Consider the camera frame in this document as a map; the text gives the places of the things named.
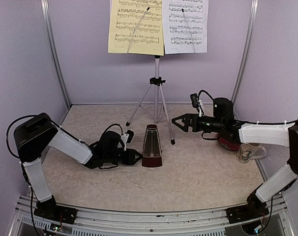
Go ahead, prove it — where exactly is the yellow sheet music page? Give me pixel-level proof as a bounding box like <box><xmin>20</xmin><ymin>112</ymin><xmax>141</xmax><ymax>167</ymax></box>
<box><xmin>108</xmin><ymin>0</ymin><xmax>164</xmax><ymax>56</ymax></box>

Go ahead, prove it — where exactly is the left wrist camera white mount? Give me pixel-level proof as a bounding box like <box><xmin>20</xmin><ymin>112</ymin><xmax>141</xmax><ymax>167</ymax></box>
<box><xmin>120</xmin><ymin>130</ymin><xmax>134</xmax><ymax>151</ymax></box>

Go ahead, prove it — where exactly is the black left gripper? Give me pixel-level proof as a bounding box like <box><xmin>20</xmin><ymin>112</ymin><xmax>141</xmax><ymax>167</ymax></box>
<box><xmin>105</xmin><ymin>148</ymin><xmax>143</xmax><ymax>165</ymax></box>

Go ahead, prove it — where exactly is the aluminium front rail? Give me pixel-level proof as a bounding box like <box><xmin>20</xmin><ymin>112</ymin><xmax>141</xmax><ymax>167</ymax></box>
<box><xmin>8</xmin><ymin>194</ymin><xmax>295</xmax><ymax>236</ymax></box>

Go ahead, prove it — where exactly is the white perforated music stand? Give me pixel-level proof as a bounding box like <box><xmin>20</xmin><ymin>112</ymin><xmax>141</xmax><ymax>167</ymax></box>
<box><xmin>126</xmin><ymin>55</ymin><xmax>175</xmax><ymax>145</ymax></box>

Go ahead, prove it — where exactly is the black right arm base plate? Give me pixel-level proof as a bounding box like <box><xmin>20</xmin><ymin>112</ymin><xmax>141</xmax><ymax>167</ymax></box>
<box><xmin>226</xmin><ymin>205</ymin><xmax>269</xmax><ymax>224</ymax></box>

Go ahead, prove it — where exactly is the red floral coaster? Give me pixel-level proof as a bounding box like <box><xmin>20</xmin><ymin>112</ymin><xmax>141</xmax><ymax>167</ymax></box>
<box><xmin>217</xmin><ymin>137</ymin><xmax>240</xmax><ymax>151</ymax></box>

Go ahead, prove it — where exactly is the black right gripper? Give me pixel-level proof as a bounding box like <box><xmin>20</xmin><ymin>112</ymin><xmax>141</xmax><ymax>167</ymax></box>
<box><xmin>172</xmin><ymin>113</ymin><xmax>225</xmax><ymax>133</ymax></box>

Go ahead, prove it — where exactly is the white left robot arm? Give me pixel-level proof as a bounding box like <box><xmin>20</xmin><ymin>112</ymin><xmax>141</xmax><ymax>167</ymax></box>
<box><xmin>5</xmin><ymin>113</ymin><xmax>143</xmax><ymax>219</ymax></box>

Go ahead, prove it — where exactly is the aluminium corner post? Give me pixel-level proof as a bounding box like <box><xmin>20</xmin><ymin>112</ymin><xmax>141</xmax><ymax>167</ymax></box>
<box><xmin>229</xmin><ymin>0</ymin><xmax>259</xmax><ymax>106</ymax></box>
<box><xmin>41</xmin><ymin>0</ymin><xmax>72</xmax><ymax>111</ymax></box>

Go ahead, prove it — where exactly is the left aluminium corner post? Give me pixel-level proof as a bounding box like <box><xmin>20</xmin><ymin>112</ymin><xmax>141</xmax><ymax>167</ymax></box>
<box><xmin>41</xmin><ymin>0</ymin><xmax>72</xmax><ymax>111</ymax></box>

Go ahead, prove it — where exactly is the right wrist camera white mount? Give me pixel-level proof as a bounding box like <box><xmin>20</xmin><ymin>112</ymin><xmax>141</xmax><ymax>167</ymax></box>
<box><xmin>190</xmin><ymin>93</ymin><xmax>205</xmax><ymax>117</ymax></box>

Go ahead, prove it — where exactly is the floral ceramic mug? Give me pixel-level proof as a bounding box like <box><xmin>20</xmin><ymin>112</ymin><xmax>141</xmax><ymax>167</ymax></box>
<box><xmin>237</xmin><ymin>143</ymin><xmax>267</xmax><ymax>164</ymax></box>

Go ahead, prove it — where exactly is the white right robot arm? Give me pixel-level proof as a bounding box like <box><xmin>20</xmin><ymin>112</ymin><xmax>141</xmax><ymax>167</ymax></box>
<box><xmin>172</xmin><ymin>93</ymin><xmax>298</xmax><ymax>218</ymax></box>

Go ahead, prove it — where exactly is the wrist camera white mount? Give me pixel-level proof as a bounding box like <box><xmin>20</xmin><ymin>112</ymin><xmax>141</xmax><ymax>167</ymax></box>
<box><xmin>190</xmin><ymin>93</ymin><xmax>205</xmax><ymax>117</ymax></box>
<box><xmin>120</xmin><ymin>130</ymin><xmax>134</xmax><ymax>151</ymax></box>

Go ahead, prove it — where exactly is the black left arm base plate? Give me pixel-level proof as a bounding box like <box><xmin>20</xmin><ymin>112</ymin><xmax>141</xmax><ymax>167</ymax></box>
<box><xmin>34</xmin><ymin>205</ymin><xmax>77</xmax><ymax>225</ymax></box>

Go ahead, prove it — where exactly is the right aluminium corner post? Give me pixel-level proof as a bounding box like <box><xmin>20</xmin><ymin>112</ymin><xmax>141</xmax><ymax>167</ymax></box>
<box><xmin>229</xmin><ymin>0</ymin><xmax>259</xmax><ymax>106</ymax></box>

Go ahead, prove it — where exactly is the brown wooden metronome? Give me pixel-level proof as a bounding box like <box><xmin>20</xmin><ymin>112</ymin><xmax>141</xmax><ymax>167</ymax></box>
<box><xmin>142</xmin><ymin>124</ymin><xmax>162</xmax><ymax>168</ymax></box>

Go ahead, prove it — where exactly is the white sheet music page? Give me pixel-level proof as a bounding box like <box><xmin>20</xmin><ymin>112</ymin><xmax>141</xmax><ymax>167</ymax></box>
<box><xmin>162</xmin><ymin>0</ymin><xmax>209</xmax><ymax>55</ymax></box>

